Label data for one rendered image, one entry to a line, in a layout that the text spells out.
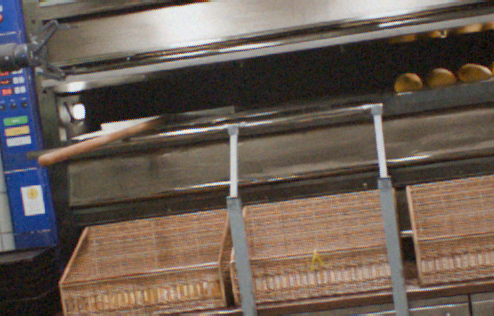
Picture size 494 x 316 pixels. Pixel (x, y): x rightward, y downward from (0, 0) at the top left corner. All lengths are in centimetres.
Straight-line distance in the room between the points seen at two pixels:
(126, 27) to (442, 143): 122
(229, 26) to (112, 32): 44
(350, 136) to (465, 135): 41
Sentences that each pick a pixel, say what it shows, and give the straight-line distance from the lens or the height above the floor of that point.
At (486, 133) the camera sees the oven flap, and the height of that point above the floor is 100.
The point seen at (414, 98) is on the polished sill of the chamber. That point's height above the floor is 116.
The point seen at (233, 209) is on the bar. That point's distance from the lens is 388.
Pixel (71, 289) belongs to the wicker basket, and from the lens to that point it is 414.
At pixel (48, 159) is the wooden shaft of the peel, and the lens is 322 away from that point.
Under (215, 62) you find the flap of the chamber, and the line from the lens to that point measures 432.
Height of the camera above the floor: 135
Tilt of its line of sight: 5 degrees down
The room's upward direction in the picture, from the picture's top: 8 degrees counter-clockwise
